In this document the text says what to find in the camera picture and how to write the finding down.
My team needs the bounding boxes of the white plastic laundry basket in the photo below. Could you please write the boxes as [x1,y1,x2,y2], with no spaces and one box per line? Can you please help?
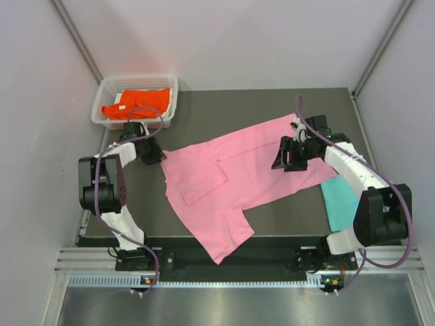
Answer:
[91,74,178,130]

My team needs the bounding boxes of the orange t shirt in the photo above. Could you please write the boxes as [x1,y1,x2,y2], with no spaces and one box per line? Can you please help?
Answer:
[101,87,171,121]

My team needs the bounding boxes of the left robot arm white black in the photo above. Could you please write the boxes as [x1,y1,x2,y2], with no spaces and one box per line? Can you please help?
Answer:
[78,122,166,272]

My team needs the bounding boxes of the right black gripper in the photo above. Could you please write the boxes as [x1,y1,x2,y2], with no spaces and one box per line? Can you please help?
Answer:
[272,136,319,173]

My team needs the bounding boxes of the pink t shirt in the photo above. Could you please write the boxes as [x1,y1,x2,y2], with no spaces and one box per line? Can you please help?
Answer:
[161,114,336,264]

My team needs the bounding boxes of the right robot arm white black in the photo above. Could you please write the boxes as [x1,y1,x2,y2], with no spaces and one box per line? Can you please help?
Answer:
[272,115,414,269]

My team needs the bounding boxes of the folded teal t shirt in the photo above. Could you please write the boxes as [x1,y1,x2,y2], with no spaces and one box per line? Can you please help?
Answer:
[320,176,359,232]

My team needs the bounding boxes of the slotted white cable duct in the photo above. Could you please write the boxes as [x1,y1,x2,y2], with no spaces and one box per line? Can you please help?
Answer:
[68,274,341,289]

